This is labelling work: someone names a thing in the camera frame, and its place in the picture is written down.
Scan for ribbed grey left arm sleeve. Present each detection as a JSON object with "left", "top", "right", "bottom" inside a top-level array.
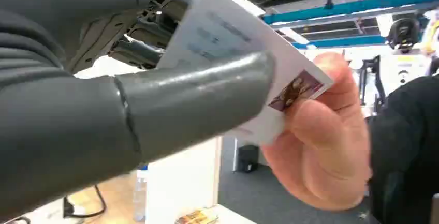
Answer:
[{"left": 0, "top": 9, "right": 75, "bottom": 90}]

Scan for clear plastic water bottle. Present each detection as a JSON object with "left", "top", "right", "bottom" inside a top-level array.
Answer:
[{"left": 133, "top": 166, "right": 149, "bottom": 222}]

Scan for black box on floor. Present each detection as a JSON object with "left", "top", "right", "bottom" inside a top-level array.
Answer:
[{"left": 237, "top": 144, "right": 259, "bottom": 173}]

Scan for black robot head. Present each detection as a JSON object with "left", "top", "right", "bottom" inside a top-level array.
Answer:
[{"left": 387, "top": 17, "right": 421, "bottom": 54}]

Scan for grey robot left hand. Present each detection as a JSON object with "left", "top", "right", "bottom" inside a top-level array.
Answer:
[{"left": 0, "top": 0, "right": 276, "bottom": 219}]

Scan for person's hand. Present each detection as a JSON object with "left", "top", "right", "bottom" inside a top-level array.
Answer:
[{"left": 260, "top": 51, "right": 373, "bottom": 212}]

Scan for white printed card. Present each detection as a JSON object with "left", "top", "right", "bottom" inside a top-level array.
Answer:
[{"left": 156, "top": 0, "right": 334, "bottom": 146}]

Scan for black cable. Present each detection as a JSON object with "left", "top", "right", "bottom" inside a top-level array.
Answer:
[{"left": 63, "top": 185, "right": 107, "bottom": 219}]

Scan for colourful printed cards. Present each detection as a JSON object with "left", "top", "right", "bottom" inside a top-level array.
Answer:
[{"left": 174, "top": 208, "right": 219, "bottom": 224}]

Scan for white partition panel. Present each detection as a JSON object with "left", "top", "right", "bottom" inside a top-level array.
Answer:
[{"left": 145, "top": 137, "right": 223, "bottom": 224}]

